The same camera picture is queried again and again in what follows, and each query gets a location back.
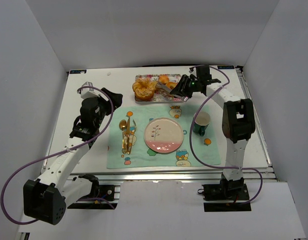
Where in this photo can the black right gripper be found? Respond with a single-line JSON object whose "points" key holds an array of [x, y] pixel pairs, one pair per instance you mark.
{"points": [[188, 85]]}

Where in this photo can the large crumbly ring bread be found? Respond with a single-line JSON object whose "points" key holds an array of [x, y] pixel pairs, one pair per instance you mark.
{"points": [[144, 89]]}

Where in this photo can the floral serving tray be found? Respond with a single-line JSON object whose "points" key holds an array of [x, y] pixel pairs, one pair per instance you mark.
{"points": [[160, 95]]}

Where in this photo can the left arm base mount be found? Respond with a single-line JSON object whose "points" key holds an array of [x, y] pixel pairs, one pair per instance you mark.
{"points": [[101, 196]]}

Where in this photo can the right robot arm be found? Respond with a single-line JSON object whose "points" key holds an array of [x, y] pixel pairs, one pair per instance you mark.
{"points": [[238, 122]]}

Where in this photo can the metal tongs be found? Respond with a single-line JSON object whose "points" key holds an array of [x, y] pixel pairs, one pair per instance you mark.
{"points": [[161, 86]]}

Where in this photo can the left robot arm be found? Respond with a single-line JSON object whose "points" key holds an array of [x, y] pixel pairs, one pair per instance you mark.
{"points": [[47, 197]]}

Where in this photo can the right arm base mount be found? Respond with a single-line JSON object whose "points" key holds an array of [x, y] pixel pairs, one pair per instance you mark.
{"points": [[215, 200]]}

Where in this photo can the mint cartoon placemat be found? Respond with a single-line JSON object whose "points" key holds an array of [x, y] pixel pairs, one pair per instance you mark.
{"points": [[194, 146]]}

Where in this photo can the gold knife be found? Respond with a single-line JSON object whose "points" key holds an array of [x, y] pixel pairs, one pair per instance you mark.
{"points": [[127, 132]]}

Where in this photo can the dark green mug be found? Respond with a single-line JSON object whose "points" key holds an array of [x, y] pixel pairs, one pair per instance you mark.
{"points": [[201, 123]]}

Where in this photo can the gold spoon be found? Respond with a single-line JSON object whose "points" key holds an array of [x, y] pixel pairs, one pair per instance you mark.
{"points": [[122, 126]]}

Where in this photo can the pink white ceramic plate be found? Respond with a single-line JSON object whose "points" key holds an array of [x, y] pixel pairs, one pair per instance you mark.
{"points": [[163, 135]]}

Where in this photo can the glazed orange donut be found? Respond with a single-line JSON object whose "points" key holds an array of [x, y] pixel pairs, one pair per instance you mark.
{"points": [[170, 86]]}

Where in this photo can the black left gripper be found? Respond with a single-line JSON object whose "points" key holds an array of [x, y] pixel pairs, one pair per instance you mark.
{"points": [[108, 99]]}

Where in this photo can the small round bun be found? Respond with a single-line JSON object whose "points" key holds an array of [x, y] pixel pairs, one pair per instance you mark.
{"points": [[163, 79]]}

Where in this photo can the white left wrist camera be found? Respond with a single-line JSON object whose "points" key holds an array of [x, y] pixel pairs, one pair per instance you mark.
{"points": [[87, 91]]}

